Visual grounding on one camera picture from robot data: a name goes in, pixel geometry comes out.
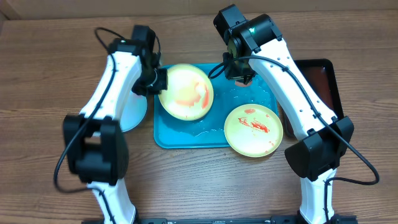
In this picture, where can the orange green sponge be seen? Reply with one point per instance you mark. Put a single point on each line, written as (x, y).
(241, 84)

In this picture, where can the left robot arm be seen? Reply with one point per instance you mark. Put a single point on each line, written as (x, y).
(95, 147)

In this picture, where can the yellow-green plate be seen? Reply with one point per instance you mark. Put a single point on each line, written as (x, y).
(253, 130)
(189, 94)

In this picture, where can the light blue plate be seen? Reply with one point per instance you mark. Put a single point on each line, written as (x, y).
(133, 112)

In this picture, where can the black rectangular tray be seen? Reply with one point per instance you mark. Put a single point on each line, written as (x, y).
(320, 75)

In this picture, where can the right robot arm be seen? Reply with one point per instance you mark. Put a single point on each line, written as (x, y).
(257, 47)

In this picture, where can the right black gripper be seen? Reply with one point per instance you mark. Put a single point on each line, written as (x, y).
(237, 73)

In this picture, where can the teal plastic tray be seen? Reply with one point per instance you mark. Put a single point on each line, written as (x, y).
(208, 132)

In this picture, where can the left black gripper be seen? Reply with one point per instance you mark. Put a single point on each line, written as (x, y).
(162, 84)

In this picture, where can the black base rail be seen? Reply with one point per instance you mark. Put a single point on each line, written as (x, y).
(277, 219)

